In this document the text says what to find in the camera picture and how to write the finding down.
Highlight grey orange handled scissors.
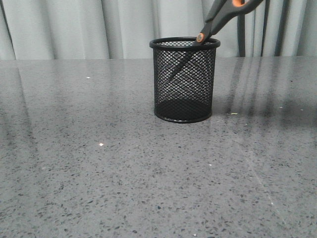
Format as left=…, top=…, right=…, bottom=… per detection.
left=192, top=0, right=261, bottom=47

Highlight black mesh pen bucket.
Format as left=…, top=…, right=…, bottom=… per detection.
left=149, top=37, right=220, bottom=123

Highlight pale grey curtain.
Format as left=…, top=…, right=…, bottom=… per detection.
left=0, top=0, right=317, bottom=60

